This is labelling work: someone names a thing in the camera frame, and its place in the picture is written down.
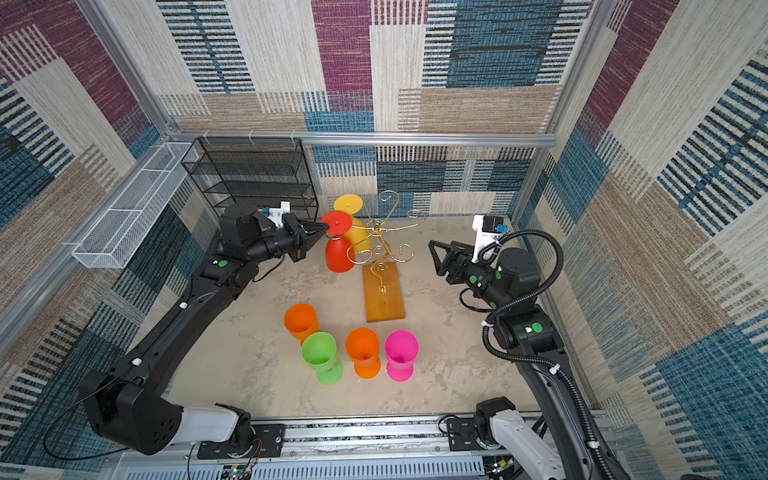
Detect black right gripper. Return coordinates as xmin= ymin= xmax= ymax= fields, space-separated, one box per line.
xmin=428 ymin=240 xmax=509 ymax=313

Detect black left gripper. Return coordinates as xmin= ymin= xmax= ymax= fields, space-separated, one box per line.
xmin=245 ymin=216 xmax=328 ymax=268

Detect red wine glass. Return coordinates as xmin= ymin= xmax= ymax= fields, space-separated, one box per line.
xmin=322 ymin=211 xmax=354 ymax=273

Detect yellow wine glass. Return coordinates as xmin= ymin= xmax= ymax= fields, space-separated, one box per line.
xmin=333 ymin=194 xmax=372 ymax=256

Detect orange wine glass front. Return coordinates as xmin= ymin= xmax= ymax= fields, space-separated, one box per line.
xmin=284 ymin=303 xmax=319 ymax=344

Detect orange wine glass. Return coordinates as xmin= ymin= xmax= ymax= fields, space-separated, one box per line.
xmin=284 ymin=303 xmax=319 ymax=344
xmin=345 ymin=328 xmax=381 ymax=379

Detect pink wine glass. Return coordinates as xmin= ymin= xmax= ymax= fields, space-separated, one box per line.
xmin=384 ymin=330 xmax=420 ymax=382

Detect green wine glass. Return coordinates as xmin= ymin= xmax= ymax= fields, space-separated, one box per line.
xmin=301 ymin=332 xmax=344 ymax=385

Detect orange wine glass back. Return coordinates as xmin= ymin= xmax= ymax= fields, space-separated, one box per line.
xmin=345 ymin=328 xmax=381 ymax=379

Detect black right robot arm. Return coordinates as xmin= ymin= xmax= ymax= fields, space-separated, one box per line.
xmin=428 ymin=230 xmax=629 ymax=479

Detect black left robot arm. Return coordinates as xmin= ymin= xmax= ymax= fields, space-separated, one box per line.
xmin=79 ymin=205 xmax=329 ymax=455

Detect black mesh shelf rack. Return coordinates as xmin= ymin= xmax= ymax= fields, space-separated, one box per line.
xmin=181 ymin=137 xmax=319 ymax=221

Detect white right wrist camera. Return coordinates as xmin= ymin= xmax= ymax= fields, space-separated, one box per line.
xmin=472 ymin=215 xmax=509 ymax=263

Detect gold wire wine glass rack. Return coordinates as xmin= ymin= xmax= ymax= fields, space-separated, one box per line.
xmin=347 ymin=190 xmax=426 ymax=324

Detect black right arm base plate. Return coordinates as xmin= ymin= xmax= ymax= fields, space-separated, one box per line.
xmin=439 ymin=414 xmax=490 ymax=452

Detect white mesh wall basket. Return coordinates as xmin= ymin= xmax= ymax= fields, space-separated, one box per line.
xmin=72 ymin=142 xmax=191 ymax=269

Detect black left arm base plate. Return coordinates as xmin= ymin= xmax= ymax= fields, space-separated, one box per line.
xmin=196 ymin=423 xmax=287 ymax=460

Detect aluminium front rail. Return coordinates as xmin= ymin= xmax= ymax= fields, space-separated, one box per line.
xmin=100 ymin=411 xmax=553 ymax=479

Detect black corrugated cable conduit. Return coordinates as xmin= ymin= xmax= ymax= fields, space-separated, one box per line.
xmin=458 ymin=229 xmax=619 ymax=480

